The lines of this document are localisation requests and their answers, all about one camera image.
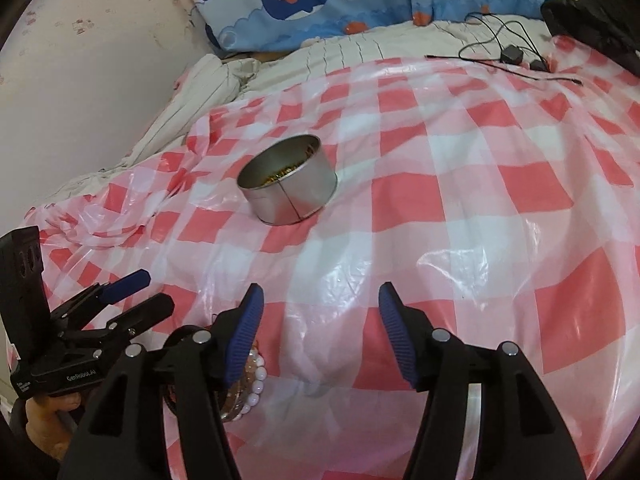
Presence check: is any white bead bracelet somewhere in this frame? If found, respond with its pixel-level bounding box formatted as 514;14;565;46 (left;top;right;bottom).
235;350;268;416

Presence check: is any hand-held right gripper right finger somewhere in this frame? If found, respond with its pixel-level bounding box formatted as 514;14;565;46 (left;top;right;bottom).
378;281;588;480

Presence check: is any colourful beaded jewelry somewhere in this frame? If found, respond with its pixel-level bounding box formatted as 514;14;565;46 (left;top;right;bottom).
250;146;318;183

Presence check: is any person's left forearm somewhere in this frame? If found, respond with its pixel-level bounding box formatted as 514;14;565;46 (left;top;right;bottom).
7;399;56;466

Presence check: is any person's left hand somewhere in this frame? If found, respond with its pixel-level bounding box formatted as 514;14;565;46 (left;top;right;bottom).
25;391;83;463

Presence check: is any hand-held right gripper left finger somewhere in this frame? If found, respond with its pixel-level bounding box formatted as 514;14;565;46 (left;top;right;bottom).
57;282;266;480

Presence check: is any red white checked plastic sheet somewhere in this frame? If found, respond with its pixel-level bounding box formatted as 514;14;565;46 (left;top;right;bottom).
22;57;640;480

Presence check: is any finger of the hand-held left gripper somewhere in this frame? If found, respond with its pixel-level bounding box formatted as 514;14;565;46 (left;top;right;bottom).
50;269;152;328
62;294;176;343

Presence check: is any black garment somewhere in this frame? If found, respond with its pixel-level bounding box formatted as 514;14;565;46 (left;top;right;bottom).
541;0;640;66

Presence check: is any pink bead bracelet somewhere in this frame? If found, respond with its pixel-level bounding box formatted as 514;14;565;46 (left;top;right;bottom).
222;345;258;408

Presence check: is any striped beige bed sheet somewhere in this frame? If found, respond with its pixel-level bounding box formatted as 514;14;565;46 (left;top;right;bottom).
47;12;556;211

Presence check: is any thin straight black cable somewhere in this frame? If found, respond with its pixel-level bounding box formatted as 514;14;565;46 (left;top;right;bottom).
425;53;583;84

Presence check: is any round metal tin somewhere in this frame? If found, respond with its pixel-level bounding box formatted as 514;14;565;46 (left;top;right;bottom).
236;134;337;225

